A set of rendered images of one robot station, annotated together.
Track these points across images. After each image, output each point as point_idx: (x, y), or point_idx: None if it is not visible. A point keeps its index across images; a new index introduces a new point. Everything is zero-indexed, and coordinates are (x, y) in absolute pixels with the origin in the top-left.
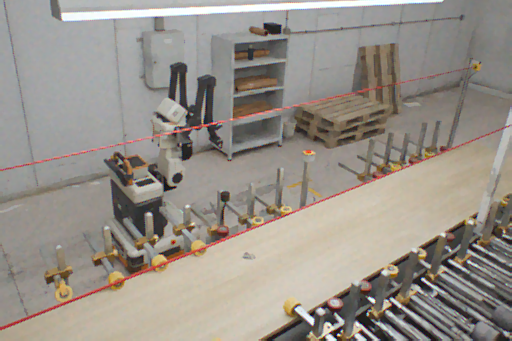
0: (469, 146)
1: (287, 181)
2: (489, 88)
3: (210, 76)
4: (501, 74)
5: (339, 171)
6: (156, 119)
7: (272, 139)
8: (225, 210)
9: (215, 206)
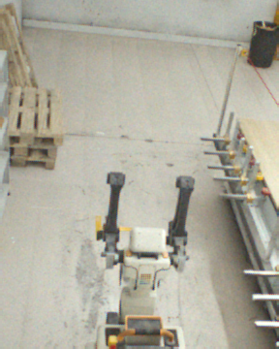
0: (245, 124)
1: (86, 233)
2: (57, 22)
3: (190, 178)
4: (66, 5)
5: (102, 191)
6: (141, 261)
7: (5, 191)
8: (101, 305)
9: (86, 309)
